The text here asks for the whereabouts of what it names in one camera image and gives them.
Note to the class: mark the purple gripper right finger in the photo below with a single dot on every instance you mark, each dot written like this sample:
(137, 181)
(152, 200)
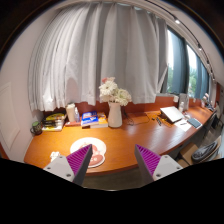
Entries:
(153, 166)

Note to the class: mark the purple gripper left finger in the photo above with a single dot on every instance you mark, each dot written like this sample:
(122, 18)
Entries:
(72, 167)

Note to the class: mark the round white mouse pad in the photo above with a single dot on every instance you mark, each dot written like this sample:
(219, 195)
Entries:
(98, 150)

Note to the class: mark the crumpled white tissue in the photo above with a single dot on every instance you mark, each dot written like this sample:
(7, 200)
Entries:
(54, 155)

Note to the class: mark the stack of yellow books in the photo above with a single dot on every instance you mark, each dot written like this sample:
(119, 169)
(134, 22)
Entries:
(53, 122)

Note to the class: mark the small clear bottle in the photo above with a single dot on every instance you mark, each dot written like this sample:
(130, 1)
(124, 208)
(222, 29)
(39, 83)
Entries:
(77, 115)

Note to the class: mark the blue book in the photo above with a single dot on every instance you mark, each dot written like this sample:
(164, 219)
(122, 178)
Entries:
(89, 118)

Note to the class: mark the white paper sheet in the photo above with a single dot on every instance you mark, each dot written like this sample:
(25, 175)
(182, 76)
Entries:
(183, 124)

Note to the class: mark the dark green mug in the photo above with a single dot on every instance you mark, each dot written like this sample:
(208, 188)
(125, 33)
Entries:
(36, 128)

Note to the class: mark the yellow orange book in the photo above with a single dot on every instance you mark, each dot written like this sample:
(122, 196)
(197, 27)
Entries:
(102, 121)

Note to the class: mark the white ceramic vase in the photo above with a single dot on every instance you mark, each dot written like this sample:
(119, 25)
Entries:
(115, 116)

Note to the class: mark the silver laptop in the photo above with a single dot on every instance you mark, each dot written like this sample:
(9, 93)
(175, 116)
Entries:
(172, 113)

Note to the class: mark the dark tablet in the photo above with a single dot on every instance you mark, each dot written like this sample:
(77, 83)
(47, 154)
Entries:
(194, 122)

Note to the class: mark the white flower bouquet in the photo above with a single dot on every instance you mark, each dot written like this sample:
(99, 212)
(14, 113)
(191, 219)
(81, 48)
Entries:
(110, 92)

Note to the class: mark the dark blue curtain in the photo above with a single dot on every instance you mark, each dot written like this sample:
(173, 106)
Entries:
(202, 79)

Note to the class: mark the white curtain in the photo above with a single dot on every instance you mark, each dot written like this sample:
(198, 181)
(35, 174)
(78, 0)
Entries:
(85, 43)

